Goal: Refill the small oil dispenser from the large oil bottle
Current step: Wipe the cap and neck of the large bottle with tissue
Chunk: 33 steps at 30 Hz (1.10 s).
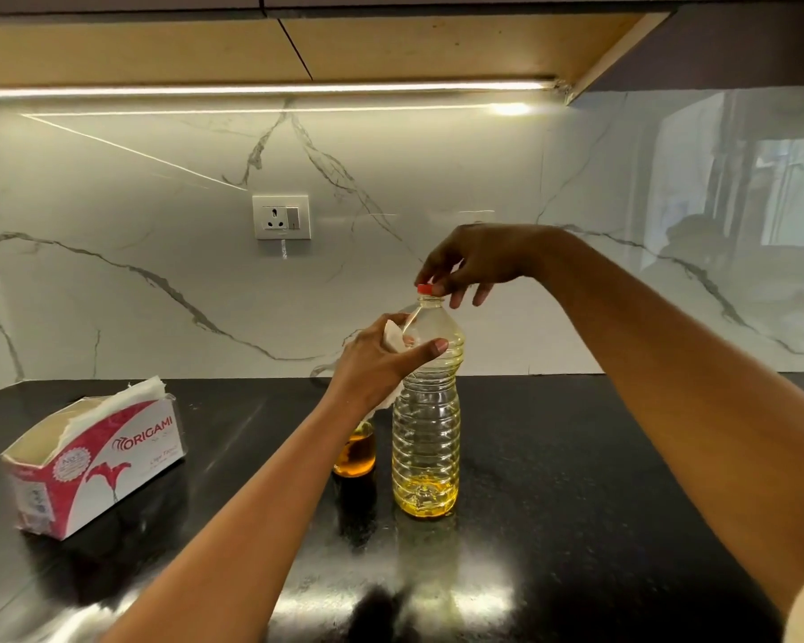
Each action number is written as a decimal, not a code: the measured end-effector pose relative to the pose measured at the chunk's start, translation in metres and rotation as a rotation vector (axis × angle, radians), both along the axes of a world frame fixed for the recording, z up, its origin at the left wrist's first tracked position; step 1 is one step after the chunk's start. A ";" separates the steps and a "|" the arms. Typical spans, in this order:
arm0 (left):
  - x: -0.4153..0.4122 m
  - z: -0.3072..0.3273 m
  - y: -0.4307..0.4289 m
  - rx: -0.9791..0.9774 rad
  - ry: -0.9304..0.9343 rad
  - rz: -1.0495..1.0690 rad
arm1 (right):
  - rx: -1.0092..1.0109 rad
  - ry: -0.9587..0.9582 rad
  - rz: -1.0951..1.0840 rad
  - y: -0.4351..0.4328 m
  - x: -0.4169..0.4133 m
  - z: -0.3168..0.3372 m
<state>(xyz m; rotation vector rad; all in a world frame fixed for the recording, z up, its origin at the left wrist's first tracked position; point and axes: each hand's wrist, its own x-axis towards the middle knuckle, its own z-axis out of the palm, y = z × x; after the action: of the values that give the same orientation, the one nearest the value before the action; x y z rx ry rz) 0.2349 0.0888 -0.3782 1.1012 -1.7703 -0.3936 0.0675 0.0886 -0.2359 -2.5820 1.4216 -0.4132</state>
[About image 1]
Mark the person's right hand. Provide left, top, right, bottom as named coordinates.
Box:
left=415, top=222, right=562, bottom=309

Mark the person's left hand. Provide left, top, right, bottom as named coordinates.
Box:
left=322, top=313, right=450, bottom=422

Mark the single white tissue sheet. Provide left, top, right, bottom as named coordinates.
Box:
left=358, top=317, right=410, bottom=422

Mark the large clear plastic oil bottle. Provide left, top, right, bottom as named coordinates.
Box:
left=391, top=282, right=467, bottom=520

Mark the small glass oil bottle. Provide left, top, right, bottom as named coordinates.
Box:
left=332, top=418, right=377, bottom=479

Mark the person's right forearm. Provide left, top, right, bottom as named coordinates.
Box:
left=525, top=227, right=804, bottom=617

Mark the person's left forearm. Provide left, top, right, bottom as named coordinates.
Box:
left=100, top=384, right=373, bottom=643

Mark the black stone countertop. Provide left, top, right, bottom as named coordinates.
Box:
left=0, top=374, right=804, bottom=643

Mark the stack of white tissues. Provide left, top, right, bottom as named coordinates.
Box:
left=60, top=375, right=169, bottom=443

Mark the red and white tissue box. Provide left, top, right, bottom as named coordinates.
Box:
left=0, top=393, right=186, bottom=542

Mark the LED strip light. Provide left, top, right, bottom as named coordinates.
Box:
left=0, top=79, right=557, bottom=100

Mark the brown plain cabinet door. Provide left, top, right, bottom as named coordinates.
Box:
left=0, top=0, right=264, bottom=20

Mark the white wall socket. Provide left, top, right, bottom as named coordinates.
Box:
left=251, top=194, right=313, bottom=241

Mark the wall cabinet body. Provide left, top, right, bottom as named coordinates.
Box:
left=0, top=13, right=674, bottom=104

